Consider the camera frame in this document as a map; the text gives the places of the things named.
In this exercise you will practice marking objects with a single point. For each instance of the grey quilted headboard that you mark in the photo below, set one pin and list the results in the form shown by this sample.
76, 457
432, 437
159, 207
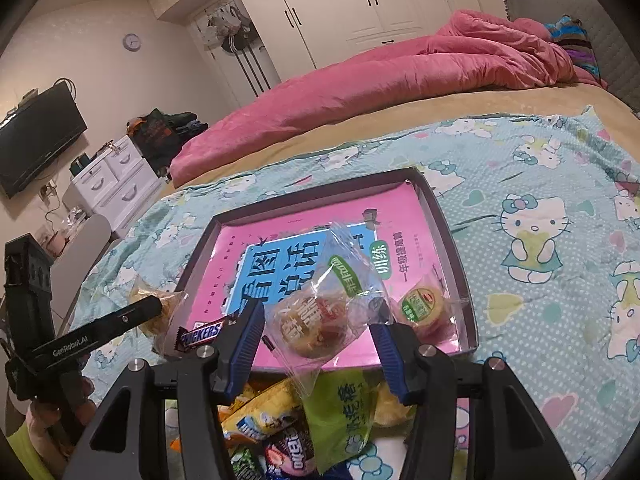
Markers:
600, 25

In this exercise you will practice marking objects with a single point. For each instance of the white wardrobe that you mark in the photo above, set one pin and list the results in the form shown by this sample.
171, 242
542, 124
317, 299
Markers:
340, 5

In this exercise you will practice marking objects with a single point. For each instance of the bed with tan sheet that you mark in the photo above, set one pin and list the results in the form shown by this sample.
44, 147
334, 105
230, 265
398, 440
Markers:
500, 102

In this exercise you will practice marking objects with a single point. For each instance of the blue pink cookie packet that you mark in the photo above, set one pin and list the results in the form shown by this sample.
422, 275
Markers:
290, 452

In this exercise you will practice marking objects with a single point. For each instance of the yellow wrapped cake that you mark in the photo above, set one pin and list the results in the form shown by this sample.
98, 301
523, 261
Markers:
387, 410

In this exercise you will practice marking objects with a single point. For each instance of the pink duvet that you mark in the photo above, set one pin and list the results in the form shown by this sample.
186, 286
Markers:
375, 85

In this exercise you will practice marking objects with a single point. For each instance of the white drawer chest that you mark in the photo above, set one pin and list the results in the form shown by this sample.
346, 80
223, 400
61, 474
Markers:
110, 185

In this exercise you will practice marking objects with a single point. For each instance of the striped colourful cloth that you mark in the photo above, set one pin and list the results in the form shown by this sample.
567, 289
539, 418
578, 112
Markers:
575, 42

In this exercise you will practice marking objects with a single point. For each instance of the round wall clock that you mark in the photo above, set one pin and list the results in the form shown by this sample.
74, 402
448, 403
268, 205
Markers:
132, 42

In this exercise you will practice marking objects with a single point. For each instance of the person's left forearm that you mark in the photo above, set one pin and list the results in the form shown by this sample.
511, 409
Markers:
27, 452

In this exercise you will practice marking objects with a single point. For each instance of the hanging light bag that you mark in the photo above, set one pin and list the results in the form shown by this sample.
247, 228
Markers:
225, 20

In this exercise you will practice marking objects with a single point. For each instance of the yellow snack packet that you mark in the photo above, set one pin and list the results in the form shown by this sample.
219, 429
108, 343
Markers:
270, 402

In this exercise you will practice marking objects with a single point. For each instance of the pile of dark clothes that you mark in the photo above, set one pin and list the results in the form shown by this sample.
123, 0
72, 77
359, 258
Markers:
160, 135

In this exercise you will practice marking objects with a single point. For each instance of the hanging dark hat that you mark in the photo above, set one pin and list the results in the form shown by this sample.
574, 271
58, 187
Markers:
237, 42

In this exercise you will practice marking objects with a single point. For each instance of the dark green container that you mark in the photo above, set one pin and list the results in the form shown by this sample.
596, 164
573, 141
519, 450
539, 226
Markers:
79, 165

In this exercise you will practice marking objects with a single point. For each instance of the printed cartoon cat blanket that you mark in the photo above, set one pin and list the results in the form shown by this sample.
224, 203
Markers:
525, 285

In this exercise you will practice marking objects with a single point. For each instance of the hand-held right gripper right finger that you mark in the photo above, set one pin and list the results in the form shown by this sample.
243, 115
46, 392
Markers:
392, 360

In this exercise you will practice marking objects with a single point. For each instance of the yellow pastry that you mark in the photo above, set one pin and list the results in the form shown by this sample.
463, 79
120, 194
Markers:
167, 320

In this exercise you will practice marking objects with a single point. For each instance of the pink book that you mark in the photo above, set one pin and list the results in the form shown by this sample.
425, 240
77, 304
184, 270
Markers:
310, 220

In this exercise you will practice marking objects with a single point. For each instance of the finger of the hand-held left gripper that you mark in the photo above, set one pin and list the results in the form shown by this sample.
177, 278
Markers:
127, 317

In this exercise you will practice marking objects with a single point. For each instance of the green-label wrapped pastry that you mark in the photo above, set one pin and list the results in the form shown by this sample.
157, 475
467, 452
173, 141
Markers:
420, 310

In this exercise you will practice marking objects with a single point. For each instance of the dark green snack packet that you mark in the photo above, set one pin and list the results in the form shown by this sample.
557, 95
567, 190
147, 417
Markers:
245, 465

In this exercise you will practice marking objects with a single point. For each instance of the black television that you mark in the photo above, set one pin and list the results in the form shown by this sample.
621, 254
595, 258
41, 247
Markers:
35, 145

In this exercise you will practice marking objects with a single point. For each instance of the clear-wrapped round pastry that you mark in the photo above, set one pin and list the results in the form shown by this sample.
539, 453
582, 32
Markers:
305, 325

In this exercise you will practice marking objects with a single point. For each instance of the grey chair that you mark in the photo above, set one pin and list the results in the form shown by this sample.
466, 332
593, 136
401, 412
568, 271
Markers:
80, 255

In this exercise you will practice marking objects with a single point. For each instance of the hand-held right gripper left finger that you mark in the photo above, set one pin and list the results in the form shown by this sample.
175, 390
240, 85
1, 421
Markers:
245, 350

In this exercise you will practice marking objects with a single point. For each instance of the brown chocolate bar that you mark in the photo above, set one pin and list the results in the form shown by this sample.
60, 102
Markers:
202, 332

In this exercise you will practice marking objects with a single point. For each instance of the dark grey shallow tray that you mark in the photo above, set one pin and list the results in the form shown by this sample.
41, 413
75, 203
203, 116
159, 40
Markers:
310, 199

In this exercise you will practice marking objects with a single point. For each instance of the person's left hand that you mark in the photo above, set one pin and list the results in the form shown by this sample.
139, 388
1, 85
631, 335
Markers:
42, 417

